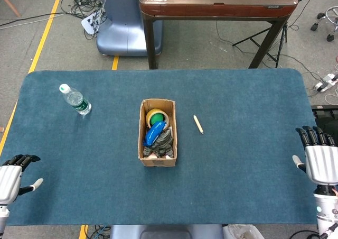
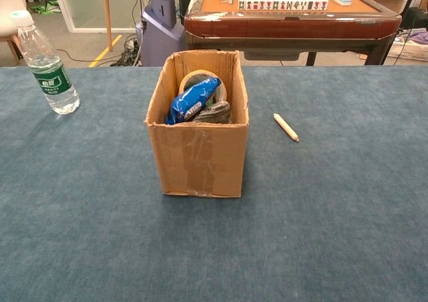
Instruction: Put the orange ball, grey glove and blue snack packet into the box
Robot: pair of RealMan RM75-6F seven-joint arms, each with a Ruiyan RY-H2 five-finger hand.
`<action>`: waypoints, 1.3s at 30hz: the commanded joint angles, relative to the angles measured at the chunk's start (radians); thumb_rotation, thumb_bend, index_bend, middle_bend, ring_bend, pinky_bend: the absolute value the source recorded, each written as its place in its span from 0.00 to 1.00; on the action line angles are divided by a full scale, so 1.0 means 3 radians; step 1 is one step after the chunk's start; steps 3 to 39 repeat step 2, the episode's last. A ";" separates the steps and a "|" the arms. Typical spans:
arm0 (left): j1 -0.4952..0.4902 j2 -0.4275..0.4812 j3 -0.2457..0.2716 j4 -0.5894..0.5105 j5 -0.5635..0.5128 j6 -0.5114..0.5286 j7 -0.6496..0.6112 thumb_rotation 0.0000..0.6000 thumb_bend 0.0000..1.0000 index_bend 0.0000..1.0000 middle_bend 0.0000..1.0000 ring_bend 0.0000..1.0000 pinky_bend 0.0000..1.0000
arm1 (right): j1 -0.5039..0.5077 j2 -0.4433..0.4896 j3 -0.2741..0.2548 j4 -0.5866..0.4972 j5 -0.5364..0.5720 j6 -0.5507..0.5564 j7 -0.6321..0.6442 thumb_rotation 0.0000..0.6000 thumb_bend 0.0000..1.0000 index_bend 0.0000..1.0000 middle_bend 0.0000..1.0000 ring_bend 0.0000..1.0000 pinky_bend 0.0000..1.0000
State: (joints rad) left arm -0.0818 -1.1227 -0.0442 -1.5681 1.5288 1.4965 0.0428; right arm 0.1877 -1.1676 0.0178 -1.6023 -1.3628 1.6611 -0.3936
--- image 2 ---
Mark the blue snack packet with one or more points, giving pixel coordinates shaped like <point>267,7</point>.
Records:
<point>190,101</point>

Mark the wooden pole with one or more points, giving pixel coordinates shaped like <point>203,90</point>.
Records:
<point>107,14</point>

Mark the gray striped knit glove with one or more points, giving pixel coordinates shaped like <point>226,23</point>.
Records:
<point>214,113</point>

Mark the green sheet on floor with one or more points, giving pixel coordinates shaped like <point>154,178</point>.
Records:
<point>47,8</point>

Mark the white plastic basket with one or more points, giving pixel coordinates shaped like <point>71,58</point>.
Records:
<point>408,51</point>

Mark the clear water bottle green label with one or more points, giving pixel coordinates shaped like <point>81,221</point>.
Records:
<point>50,78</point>

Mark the white glass door frame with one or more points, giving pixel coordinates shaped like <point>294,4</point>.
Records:
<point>63,8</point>

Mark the blue table cloth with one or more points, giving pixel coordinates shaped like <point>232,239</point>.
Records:
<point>100,232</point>

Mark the beige chair wooden legs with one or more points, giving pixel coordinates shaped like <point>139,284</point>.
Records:
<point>10,14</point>

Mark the brown mahjong table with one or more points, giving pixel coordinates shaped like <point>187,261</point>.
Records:
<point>284,24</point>

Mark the purple cloth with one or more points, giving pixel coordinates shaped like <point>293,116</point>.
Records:
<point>419,37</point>

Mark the cardboard box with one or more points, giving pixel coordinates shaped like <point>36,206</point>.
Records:
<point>197,158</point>

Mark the face-up mahjong tile row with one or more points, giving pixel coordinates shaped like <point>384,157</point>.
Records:
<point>284,4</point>

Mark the black tripod stand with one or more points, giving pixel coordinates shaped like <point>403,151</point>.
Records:
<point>409,1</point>

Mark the yellow packing tape roll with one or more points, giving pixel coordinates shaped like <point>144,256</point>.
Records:
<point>190,78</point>

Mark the blue gray robot base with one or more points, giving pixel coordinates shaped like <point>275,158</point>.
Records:
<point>160,31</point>

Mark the short wooden pencil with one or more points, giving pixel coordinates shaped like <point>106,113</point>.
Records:
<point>286,128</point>

